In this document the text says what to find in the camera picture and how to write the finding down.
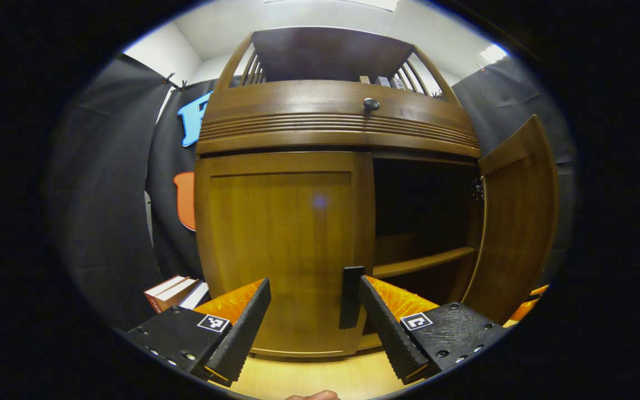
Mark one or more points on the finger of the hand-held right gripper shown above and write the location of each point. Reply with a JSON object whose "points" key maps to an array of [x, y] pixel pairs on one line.
{"points": [[540, 289], [523, 311]]}

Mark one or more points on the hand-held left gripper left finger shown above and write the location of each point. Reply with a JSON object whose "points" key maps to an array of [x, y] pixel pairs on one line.
{"points": [[242, 333]]}

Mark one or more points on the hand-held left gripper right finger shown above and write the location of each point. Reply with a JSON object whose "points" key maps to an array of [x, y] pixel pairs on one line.
{"points": [[386, 328]]}

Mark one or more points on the wooden shoe cabinet door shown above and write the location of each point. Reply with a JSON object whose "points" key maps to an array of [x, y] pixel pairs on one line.
{"points": [[286, 233], [520, 222]]}

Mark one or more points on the wooden double-door shoe cabinet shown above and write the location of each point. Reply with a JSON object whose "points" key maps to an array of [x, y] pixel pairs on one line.
{"points": [[331, 55]]}

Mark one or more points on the wooden inner cabinet shelf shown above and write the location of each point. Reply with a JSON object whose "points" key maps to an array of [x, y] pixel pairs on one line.
{"points": [[425, 262]]}

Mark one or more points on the metal door hinge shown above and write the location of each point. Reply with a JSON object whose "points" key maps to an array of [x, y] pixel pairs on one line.
{"points": [[476, 189]]}

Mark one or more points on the wooden cabinet drawer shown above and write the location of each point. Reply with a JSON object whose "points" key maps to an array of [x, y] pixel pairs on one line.
{"points": [[298, 111]]}

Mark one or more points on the thin white-edged book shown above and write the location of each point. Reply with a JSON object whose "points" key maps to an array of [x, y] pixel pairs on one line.
{"points": [[195, 295]]}

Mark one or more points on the round black drawer knob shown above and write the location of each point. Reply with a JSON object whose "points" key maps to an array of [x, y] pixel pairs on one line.
{"points": [[371, 104]]}

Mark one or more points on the small ceiling light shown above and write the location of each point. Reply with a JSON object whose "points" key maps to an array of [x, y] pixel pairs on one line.
{"points": [[492, 54]]}

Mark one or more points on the white book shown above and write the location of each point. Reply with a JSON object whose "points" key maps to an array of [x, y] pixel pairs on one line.
{"points": [[398, 84]]}

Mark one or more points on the grey book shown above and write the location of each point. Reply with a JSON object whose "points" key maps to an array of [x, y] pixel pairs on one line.
{"points": [[383, 81]]}

